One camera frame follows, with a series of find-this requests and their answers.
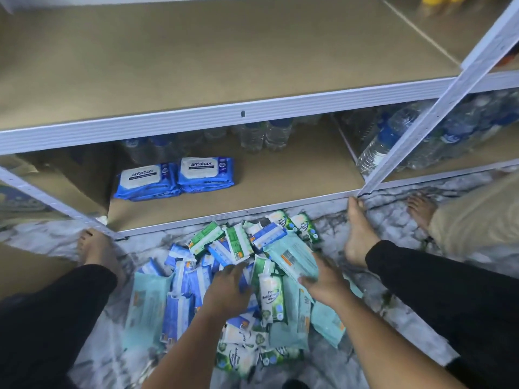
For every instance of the person's left hand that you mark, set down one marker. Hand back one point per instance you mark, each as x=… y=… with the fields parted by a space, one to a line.
x=227 y=291

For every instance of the person's right hand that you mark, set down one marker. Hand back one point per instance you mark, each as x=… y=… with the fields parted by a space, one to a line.
x=328 y=286

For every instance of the pile of wipes packets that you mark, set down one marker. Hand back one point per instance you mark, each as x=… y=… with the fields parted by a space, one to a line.
x=284 y=255

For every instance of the grey metal shelf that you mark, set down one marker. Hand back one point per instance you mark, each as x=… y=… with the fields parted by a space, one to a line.
x=243 y=109

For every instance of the person's left forearm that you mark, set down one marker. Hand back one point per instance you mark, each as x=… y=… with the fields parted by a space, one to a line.
x=191 y=352

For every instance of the person's right forearm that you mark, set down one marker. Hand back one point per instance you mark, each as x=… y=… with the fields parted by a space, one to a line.
x=389 y=348

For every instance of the person's right foot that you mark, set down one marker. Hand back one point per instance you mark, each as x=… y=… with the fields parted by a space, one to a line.
x=361 y=235

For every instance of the person's foot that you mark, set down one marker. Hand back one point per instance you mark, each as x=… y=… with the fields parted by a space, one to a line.
x=99 y=251
x=361 y=235
x=422 y=213

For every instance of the person's right leg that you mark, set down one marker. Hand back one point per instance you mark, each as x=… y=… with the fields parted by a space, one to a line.
x=454 y=304

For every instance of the person's left foot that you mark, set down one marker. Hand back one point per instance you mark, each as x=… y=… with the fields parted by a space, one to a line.
x=99 y=251

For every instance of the water bottles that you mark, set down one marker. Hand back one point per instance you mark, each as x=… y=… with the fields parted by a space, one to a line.
x=422 y=133

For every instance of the cardboard box blue print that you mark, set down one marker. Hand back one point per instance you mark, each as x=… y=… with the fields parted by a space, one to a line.
x=65 y=186

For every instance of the plain cardboard box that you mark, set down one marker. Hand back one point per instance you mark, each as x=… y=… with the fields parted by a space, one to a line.
x=32 y=271

